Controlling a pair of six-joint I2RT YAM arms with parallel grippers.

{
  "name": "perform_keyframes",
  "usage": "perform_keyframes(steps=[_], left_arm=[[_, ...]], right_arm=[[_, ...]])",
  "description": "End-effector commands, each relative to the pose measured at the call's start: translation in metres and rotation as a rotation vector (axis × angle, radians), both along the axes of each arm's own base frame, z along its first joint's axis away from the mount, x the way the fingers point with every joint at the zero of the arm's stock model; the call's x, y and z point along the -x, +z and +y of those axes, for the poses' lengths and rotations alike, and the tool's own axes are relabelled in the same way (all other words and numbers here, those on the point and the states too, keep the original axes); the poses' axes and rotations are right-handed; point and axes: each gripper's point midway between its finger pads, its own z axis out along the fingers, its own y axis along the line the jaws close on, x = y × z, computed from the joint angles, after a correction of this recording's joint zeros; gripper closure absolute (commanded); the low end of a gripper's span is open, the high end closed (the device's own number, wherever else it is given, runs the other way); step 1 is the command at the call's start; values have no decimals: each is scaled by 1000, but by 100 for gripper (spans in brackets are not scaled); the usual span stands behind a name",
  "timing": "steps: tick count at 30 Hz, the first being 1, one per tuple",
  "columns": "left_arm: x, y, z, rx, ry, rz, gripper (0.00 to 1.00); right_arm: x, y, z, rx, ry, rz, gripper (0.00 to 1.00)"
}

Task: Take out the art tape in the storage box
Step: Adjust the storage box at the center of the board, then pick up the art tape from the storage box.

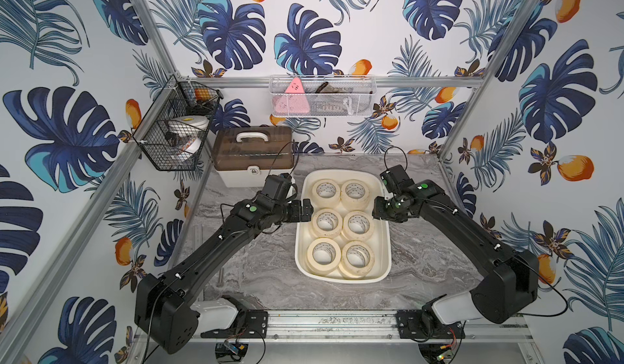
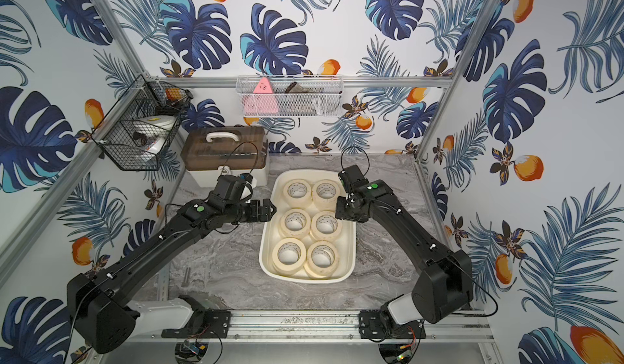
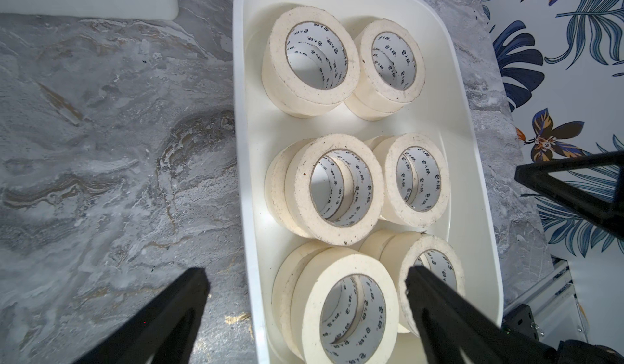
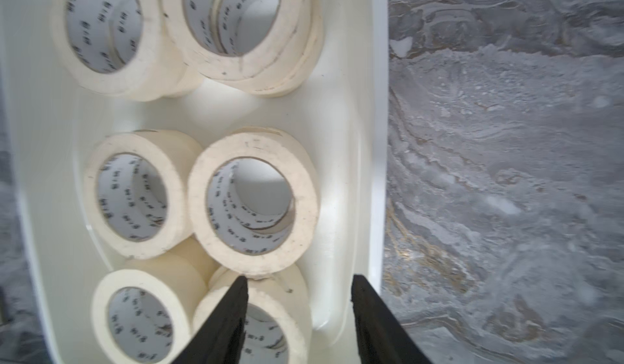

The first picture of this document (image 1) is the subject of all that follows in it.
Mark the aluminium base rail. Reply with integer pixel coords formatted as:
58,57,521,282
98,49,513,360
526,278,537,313
165,307,534,348

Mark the white round item in basket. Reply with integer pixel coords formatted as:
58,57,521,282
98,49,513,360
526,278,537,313
165,115,209,156

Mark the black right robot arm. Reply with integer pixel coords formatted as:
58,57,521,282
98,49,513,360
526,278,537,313
373,174,539,325

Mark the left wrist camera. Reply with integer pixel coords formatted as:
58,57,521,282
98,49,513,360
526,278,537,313
261,173,293,202

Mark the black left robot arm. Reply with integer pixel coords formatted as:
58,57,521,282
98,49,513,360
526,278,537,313
134,199,314,354

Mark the white plastic storage tray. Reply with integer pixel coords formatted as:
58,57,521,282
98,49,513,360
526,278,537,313
295,169,392,284

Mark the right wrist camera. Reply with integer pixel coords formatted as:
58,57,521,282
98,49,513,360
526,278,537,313
380,165,414,195

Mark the black wire wall basket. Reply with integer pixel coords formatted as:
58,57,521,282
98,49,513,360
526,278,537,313
133,76,224,172

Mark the white mesh wall basket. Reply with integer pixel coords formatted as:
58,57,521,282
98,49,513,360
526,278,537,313
268,76,377,118

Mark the cream masking tape roll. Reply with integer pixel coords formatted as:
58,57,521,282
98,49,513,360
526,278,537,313
306,238,341,276
338,240,375,279
311,179,341,209
310,209,343,239
342,211,375,241
341,180,371,211

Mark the brown lidded white toolbox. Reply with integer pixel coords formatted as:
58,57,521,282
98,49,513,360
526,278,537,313
212,126,295,189

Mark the pink triangle ruler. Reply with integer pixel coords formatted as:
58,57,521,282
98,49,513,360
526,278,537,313
273,77,310,116

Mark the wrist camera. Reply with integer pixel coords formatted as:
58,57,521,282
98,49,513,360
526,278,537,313
261,173,293,202
380,165,414,195

